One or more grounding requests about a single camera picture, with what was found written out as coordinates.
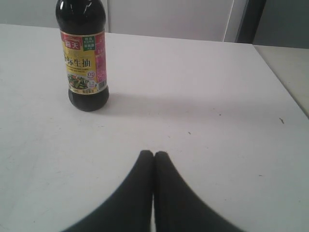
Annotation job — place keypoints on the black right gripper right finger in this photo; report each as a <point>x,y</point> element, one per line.
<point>177,208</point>

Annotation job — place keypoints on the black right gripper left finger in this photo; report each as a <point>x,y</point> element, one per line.
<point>129,208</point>

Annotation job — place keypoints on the soy sauce bottle gold cap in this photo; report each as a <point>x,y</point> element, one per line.
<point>82,31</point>

